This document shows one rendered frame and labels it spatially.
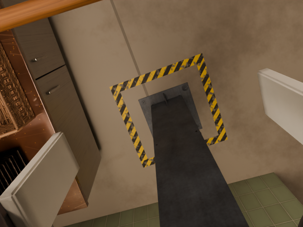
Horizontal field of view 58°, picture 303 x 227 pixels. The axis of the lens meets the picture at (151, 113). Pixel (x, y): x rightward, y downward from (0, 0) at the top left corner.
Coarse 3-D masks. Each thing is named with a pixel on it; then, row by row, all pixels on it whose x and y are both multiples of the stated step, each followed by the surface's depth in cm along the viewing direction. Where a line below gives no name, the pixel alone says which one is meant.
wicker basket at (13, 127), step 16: (0, 48) 100; (0, 64) 97; (0, 80) 94; (16, 80) 104; (0, 96) 92; (16, 96) 107; (0, 112) 108; (16, 112) 98; (32, 112) 109; (0, 128) 106; (16, 128) 95
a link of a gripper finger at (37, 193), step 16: (48, 144) 16; (64, 144) 18; (32, 160) 14; (48, 160) 15; (64, 160) 17; (32, 176) 13; (48, 176) 15; (64, 176) 16; (16, 192) 12; (32, 192) 13; (48, 192) 14; (64, 192) 16; (16, 208) 12; (32, 208) 12; (48, 208) 14; (16, 224) 12; (32, 224) 12; (48, 224) 13
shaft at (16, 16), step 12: (36, 0) 40; (48, 0) 40; (60, 0) 40; (72, 0) 40; (84, 0) 40; (96, 0) 41; (0, 12) 40; (12, 12) 40; (24, 12) 40; (36, 12) 40; (48, 12) 40; (60, 12) 41; (0, 24) 41; (12, 24) 41; (24, 24) 42
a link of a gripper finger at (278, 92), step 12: (264, 72) 16; (276, 72) 15; (264, 84) 16; (276, 84) 14; (288, 84) 13; (300, 84) 13; (264, 96) 17; (276, 96) 15; (288, 96) 13; (300, 96) 12; (264, 108) 17; (276, 108) 15; (288, 108) 14; (300, 108) 12; (276, 120) 16; (288, 120) 14; (300, 120) 13; (288, 132) 15; (300, 132) 13
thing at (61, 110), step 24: (0, 0) 98; (24, 0) 120; (48, 24) 142; (24, 48) 108; (48, 48) 133; (24, 72) 105; (48, 72) 125; (48, 96) 117; (72, 96) 147; (48, 120) 111; (72, 120) 137; (0, 144) 114; (24, 144) 114; (72, 144) 129; (96, 168) 154; (72, 192) 122
